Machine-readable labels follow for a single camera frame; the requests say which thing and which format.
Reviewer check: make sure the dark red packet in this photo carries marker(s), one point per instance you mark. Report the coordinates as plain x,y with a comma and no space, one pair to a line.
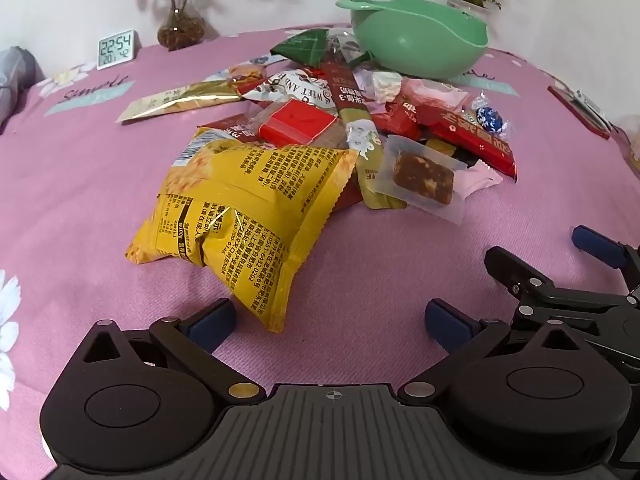
230,124

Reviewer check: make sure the pink translucent packet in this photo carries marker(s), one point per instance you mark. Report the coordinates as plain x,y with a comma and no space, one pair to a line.
430,92

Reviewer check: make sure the gold long packet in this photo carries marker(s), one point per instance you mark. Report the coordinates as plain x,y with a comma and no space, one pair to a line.
190,100

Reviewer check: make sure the red square packet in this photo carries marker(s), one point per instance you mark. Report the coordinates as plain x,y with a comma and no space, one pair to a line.
297,120

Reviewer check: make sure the clear packet brown nut bar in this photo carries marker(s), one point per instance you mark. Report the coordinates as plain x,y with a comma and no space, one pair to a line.
422,177

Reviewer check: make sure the orange yellow packet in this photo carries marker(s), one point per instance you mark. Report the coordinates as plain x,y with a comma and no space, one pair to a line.
245,72

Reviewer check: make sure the white digital clock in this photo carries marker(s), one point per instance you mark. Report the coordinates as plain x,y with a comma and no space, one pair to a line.
116,49

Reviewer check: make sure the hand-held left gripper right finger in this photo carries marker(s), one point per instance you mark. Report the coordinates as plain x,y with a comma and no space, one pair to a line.
447,327

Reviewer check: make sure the green plastic bowl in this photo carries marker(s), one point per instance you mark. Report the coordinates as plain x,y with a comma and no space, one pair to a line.
415,45

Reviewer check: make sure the green triangular packet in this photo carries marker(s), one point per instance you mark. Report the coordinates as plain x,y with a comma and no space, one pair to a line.
305,45

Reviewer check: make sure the pale pink small packet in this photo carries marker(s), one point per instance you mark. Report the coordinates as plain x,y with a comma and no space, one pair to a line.
477,180

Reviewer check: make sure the blue foil candy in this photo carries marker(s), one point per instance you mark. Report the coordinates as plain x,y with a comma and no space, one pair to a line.
487,119

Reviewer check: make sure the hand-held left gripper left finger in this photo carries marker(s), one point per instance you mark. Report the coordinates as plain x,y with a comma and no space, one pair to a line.
210,325

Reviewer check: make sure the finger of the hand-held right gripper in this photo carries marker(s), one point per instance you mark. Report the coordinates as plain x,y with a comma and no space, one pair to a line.
505,267
597,246

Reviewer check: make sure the leafy plant in glass vase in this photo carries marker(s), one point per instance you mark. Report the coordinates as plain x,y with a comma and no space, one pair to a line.
180,32

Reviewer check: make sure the red long packet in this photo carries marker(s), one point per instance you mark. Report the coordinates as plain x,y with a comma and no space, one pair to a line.
475,142

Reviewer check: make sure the red packet white characters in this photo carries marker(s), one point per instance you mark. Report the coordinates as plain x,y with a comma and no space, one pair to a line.
402,117

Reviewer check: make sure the clear packet rice cake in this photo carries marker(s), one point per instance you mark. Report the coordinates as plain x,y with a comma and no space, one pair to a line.
385,85

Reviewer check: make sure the grey blue pillow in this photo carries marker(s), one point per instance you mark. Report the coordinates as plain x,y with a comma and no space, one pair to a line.
15,80

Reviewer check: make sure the white red printed packet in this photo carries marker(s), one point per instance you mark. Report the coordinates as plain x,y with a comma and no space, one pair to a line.
295,91

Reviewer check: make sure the yellow snack bag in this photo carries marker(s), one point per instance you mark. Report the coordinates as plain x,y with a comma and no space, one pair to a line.
240,210

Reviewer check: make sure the brown olive long packet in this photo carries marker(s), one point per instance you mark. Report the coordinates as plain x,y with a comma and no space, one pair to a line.
350,100

